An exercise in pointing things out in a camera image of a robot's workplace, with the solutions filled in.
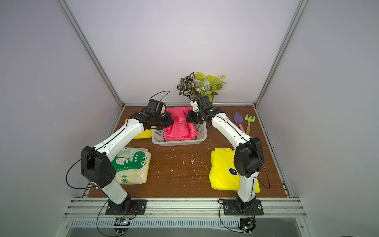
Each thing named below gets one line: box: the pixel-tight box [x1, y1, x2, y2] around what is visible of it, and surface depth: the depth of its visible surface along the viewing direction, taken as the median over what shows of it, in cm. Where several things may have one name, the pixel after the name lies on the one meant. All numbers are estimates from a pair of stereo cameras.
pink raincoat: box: [163, 106, 200, 141], surface depth 83 cm
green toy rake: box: [244, 114, 256, 135], surface depth 112 cm
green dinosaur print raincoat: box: [111, 147, 152, 185], surface depth 86 cm
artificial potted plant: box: [177, 72, 228, 104], surface depth 104 cm
